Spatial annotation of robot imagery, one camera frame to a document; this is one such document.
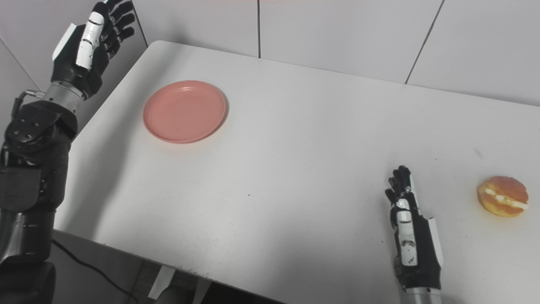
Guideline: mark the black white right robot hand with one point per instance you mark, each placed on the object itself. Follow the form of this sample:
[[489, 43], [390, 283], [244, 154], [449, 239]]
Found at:
[[424, 253]]

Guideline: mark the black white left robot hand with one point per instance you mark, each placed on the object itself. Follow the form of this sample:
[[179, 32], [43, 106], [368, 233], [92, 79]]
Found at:
[[71, 63]]

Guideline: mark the cream puff pastry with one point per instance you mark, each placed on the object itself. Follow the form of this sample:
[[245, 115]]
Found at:
[[503, 196]]

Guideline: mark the pink round plate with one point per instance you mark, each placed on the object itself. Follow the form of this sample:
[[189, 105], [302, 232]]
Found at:
[[184, 112]]

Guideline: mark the white table leg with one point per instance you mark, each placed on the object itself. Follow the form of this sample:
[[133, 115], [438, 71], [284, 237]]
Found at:
[[162, 282]]

